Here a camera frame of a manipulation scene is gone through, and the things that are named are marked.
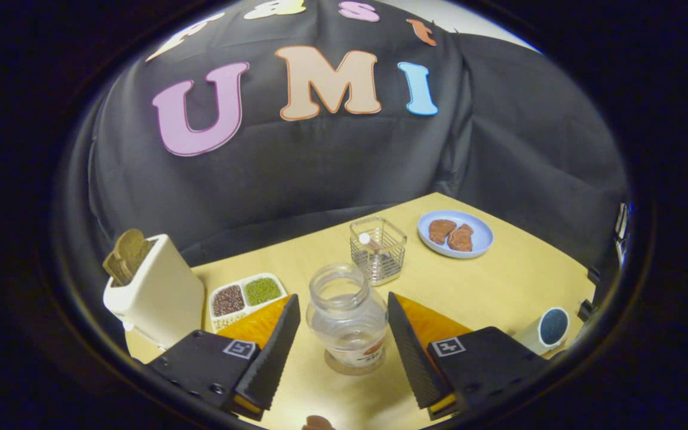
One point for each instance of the light blue plate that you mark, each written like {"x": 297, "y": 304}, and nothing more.
{"x": 481, "y": 239}

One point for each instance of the wooden table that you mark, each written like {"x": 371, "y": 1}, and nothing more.
{"x": 487, "y": 286}

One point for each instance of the brown toast slice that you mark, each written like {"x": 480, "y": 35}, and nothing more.
{"x": 126, "y": 254}

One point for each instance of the clear plastic juice bottle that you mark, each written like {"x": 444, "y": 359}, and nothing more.
{"x": 347, "y": 322}

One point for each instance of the white toaster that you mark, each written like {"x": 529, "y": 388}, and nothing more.
{"x": 159, "y": 298}

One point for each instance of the thin stick with white tip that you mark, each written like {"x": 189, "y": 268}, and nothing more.
{"x": 365, "y": 238}

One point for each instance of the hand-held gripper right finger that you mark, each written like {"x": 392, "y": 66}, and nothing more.
{"x": 415, "y": 358}

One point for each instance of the black backdrop cloth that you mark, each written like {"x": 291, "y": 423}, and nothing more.
{"x": 320, "y": 167}

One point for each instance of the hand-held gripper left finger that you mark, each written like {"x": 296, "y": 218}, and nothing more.
{"x": 272, "y": 358}

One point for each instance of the brown meat piece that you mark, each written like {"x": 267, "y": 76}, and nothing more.
{"x": 441, "y": 230}
{"x": 461, "y": 239}

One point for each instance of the white divided bean tray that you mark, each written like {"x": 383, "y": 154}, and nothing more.
{"x": 263, "y": 291}

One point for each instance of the round brown coaster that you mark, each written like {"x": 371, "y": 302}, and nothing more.
{"x": 350, "y": 371}

